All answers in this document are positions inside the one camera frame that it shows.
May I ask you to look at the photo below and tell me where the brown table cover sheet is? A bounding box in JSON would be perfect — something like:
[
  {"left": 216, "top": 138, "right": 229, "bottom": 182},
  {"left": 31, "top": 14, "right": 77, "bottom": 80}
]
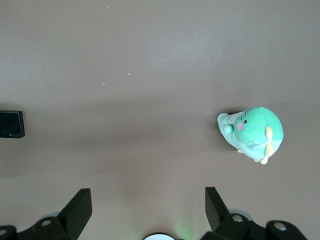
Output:
[{"left": 0, "top": 0, "right": 320, "bottom": 240}]

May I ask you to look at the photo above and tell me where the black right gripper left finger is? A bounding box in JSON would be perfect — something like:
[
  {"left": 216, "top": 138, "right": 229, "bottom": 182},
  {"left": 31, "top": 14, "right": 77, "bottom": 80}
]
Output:
[{"left": 0, "top": 188, "right": 93, "bottom": 240}]

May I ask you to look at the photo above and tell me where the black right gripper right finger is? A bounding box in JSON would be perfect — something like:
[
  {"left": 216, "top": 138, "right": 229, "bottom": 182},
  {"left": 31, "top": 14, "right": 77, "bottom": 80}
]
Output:
[{"left": 204, "top": 186, "right": 309, "bottom": 240}]

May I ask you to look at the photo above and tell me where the green plush dinosaur toy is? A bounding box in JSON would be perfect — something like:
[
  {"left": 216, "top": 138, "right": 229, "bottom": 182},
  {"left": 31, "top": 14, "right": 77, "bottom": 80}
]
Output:
[{"left": 216, "top": 105, "right": 285, "bottom": 166}]

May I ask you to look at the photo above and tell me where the black folding phone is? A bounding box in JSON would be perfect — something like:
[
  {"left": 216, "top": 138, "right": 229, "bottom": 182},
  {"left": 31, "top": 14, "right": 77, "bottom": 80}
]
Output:
[{"left": 0, "top": 110, "right": 26, "bottom": 139}]

